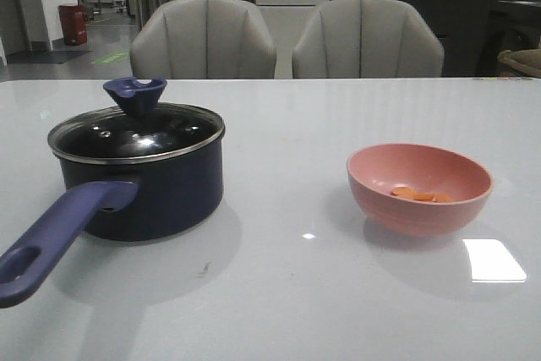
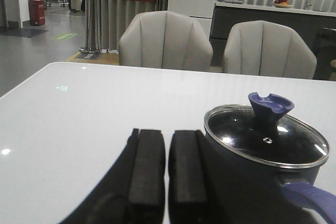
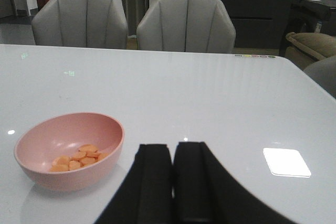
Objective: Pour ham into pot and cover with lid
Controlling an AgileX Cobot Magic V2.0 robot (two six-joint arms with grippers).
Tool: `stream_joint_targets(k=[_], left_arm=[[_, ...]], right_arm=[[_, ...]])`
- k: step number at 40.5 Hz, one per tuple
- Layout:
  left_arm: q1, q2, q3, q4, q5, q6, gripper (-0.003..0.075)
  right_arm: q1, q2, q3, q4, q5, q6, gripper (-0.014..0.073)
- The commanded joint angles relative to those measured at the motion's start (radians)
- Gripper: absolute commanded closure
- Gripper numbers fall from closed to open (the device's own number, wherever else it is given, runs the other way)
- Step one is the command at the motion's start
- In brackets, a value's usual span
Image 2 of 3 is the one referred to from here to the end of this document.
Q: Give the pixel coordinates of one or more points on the red belt stanchion barrier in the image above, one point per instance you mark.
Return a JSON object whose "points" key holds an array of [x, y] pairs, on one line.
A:
{"points": [[90, 43]]}

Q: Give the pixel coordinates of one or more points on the fruit plate on counter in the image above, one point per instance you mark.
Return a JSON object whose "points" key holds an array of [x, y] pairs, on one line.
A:
{"points": [[282, 4]]}

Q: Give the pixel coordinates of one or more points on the dark blue saucepan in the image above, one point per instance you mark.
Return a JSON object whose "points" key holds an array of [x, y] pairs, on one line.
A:
{"points": [[294, 185]]}

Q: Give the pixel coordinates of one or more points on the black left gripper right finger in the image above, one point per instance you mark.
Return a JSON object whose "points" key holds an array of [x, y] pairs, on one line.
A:
{"points": [[201, 186]]}

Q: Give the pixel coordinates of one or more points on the red trash bin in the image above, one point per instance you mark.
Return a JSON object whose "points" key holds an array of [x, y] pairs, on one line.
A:
{"points": [[36, 12]]}

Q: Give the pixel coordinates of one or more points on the left beige upholstered chair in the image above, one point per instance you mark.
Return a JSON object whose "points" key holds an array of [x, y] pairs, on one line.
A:
{"points": [[165, 40]]}

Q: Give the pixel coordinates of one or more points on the beige upholstered chair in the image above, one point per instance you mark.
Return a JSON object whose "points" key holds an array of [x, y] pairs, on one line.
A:
{"points": [[165, 40], [262, 48]]}

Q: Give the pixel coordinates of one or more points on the glass lid with blue knob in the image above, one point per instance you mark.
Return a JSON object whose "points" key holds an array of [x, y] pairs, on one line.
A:
{"points": [[265, 133]]}

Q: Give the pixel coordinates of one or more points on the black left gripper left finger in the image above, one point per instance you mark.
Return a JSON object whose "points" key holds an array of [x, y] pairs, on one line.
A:
{"points": [[132, 191]]}

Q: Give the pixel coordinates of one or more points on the dark kitchen counter cabinet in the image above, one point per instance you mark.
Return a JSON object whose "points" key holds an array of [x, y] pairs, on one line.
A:
{"points": [[316, 28]]}

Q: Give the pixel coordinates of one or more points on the right beige upholstered chair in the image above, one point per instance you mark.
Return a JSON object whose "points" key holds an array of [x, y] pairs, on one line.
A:
{"points": [[262, 48]]}

